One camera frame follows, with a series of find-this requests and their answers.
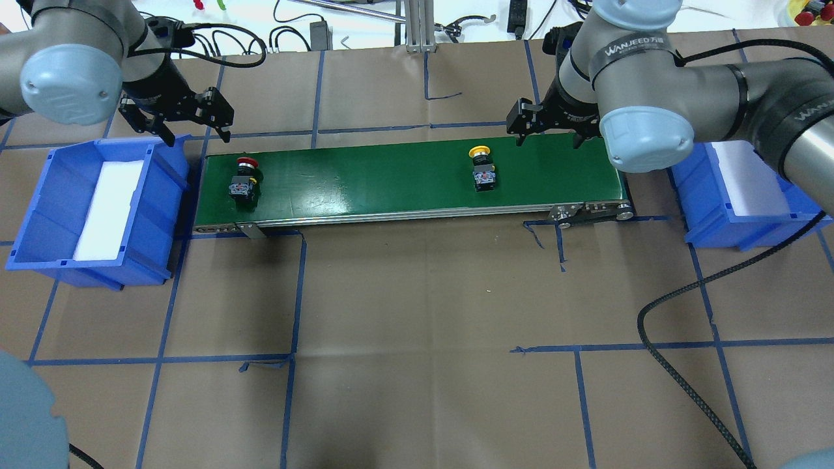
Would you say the left blue plastic bin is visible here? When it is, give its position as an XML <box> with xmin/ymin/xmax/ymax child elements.
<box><xmin>6</xmin><ymin>134</ymin><xmax>190</xmax><ymax>291</ymax></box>

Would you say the yellow push button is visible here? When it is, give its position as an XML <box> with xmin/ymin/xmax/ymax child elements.
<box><xmin>468</xmin><ymin>145</ymin><xmax>497</xmax><ymax>191</ymax></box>

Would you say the black power adapter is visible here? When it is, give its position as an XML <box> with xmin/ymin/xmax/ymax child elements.
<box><xmin>309</xmin><ymin>19</ymin><xmax>333</xmax><ymax>51</ymax></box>

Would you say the green conveyor belt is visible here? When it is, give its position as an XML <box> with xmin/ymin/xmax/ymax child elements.
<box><xmin>194</xmin><ymin>134</ymin><xmax>637</xmax><ymax>233</ymax></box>

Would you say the white foam pad bin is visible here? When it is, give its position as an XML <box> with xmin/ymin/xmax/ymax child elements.
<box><xmin>72</xmin><ymin>160</ymin><xmax>143</xmax><ymax>261</ymax></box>
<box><xmin>711</xmin><ymin>141</ymin><xmax>789</xmax><ymax>216</ymax></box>

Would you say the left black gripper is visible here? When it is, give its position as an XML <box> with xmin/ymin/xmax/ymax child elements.
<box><xmin>117</xmin><ymin>62</ymin><xmax>235</xmax><ymax>147</ymax></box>

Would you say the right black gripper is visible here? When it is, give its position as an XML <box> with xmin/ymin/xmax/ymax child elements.
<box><xmin>506</xmin><ymin>77</ymin><xmax>601</xmax><ymax>150</ymax></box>

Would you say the black braided cable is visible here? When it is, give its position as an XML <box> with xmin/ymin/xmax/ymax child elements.
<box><xmin>637</xmin><ymin>212</ymin><xmax>828</xmax><ymax>469</ymax></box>

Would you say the red push button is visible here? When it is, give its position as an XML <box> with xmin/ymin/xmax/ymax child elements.
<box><xmin>227</xmin><ymin>156</ymin><xmax>263</xmax><ymax>204</ymax></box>

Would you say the yellow plate of buttons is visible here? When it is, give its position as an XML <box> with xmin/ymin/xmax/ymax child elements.
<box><xmin>786</xmin><ymin>1</ymin><xmax>833</xmax><ymax>27</ymax></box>

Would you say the blue plastic bin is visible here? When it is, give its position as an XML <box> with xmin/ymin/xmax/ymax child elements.
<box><xmin>6</xmin><ymin>134</ymin><xmax>190</xmax><ymax>291</ymax></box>
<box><xmin>670</xmin><ymin>141</ymin><xmax>821</xmax><ymax>251</ymax></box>

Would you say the aluminium frame post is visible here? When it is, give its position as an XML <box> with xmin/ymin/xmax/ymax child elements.
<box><xmin>404</xmin><ymin>0</ymin><xmax>437</xmax><ymax>54</ymax></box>

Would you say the white foam pad right bin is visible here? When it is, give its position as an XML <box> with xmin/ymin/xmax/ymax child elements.
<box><xmin>711</xmin><ymin>141</ymin><xmax>789</xmax><ymax>216</ymax></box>

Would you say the white foam pad left bin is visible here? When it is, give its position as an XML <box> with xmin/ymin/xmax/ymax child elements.
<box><xmin>72</xmin><ymin>160</ymin><xmax>143</xmax><ymax>261</ymax></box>

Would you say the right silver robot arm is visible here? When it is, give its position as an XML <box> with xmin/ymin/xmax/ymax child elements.
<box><xmin>506</xmin><ymin>1</ymin><xmax>833</xmax><ymax>214</ymax></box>

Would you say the right blue plastic bin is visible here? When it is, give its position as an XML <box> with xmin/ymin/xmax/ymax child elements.
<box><xmin>670</xmin><ymin>141</ymin><xmax>821</xmax><ymax>251</ymax></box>

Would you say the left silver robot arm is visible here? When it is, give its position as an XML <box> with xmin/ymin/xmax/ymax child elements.
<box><xmin>1</xmin><ymin>1</ymin><xmax>235</xmax><ymax>146</ymax></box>

